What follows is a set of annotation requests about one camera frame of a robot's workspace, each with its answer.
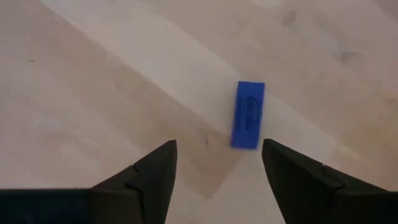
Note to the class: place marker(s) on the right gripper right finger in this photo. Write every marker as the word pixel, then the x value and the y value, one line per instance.
pixel 298 186

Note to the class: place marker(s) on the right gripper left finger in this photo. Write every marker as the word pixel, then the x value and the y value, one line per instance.
pixel 149 189

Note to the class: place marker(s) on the dark blue eraser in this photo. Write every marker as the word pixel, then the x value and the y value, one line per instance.
pixel 247 115

